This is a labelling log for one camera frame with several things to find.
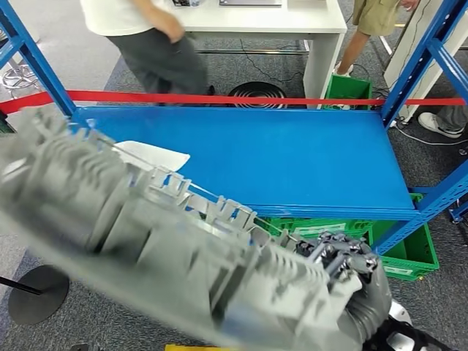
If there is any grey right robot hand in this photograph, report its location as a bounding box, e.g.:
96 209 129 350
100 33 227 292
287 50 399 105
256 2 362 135
296 232 393 314

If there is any silver plastic wheel hubcap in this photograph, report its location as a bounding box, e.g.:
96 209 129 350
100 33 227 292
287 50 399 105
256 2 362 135
0 106 366 351

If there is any green open plastic bin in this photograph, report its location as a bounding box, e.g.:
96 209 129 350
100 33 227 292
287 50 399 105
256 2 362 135
323 73 373 111
367 193 440 282

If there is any green slotted plastic crate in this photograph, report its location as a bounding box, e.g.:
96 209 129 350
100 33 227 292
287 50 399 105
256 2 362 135
256 216 374 242

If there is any person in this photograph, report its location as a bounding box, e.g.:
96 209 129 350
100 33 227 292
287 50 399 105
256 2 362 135
417 104 468 140
79 0 217 105
334 0 421 78

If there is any white partition panel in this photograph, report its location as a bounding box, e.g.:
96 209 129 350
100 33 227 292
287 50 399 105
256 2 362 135
383 0 468 122

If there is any red barrier tape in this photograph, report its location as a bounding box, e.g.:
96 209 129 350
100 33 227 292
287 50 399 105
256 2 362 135
0 89 467 116

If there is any white desk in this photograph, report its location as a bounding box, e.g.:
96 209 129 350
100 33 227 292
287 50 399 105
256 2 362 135
171 0 347 110

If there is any black ribbed round disc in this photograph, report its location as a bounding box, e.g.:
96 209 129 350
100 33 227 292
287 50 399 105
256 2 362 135
228 81 288 108

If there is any white plastic mirror cover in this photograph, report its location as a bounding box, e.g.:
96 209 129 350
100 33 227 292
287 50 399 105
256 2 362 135
114 140 191 174

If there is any black stanchion with round base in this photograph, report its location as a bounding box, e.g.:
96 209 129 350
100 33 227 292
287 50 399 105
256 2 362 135
0 265 70 325

